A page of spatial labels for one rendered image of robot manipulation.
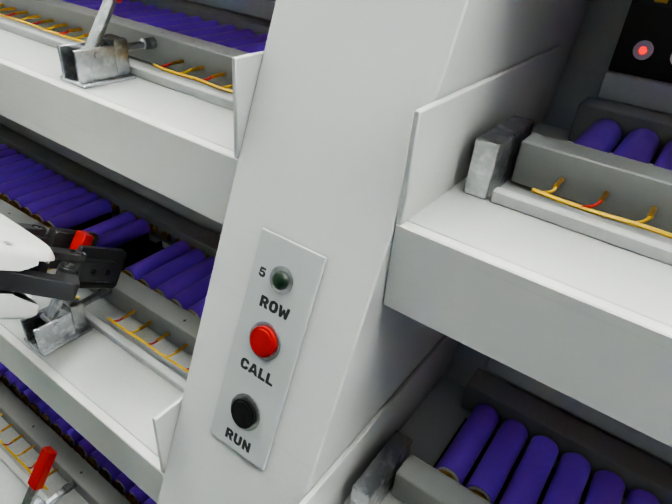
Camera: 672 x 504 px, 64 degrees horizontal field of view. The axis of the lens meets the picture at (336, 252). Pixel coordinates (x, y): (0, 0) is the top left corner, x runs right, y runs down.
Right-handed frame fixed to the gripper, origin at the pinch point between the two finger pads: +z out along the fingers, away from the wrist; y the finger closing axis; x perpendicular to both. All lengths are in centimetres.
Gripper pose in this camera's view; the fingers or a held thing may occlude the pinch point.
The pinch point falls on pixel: (83, 258)
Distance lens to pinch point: 45.4
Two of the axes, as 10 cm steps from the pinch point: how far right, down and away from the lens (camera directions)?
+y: 8.1, 3.7, -4.6
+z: 4.7, 0.7, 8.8
